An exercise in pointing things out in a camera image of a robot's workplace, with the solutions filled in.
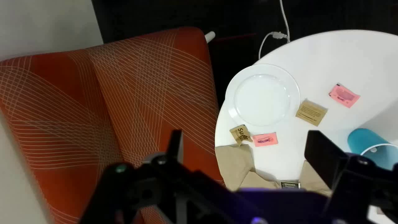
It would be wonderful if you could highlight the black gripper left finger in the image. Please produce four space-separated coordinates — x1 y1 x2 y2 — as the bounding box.
165 130 183 162

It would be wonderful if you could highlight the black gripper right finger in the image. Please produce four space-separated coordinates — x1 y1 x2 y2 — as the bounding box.
305 131 348 188

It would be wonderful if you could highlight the blue plastic cup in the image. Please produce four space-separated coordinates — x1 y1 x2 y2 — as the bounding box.
347 128 398 171

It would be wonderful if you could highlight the torn sugar packet centre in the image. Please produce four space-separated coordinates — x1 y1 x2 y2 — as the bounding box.
280 181 300 189

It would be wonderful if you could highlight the brown sugar packet flat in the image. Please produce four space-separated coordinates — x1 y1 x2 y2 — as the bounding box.
296 100 327 126

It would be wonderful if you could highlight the brown napkin near plate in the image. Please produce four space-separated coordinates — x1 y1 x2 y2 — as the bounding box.
215 144 279 192

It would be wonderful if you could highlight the pink sweetener packet near plate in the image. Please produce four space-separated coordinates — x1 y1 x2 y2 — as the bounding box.
253 132 279 147

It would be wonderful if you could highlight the pink sweetener packet far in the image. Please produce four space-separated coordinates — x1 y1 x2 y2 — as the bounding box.
328 83 360 108

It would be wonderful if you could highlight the crumpled brown sugar packet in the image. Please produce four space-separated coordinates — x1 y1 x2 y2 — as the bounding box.
230 125 251 146

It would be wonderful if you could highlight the white plastic plate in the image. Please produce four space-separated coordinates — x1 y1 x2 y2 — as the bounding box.
225 64 300 128

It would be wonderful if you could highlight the orange patterned sofa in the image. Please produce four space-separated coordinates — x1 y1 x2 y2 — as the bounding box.
0 27 220 224

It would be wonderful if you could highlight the white cable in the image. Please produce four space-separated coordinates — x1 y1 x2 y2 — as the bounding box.
258 0 291 60

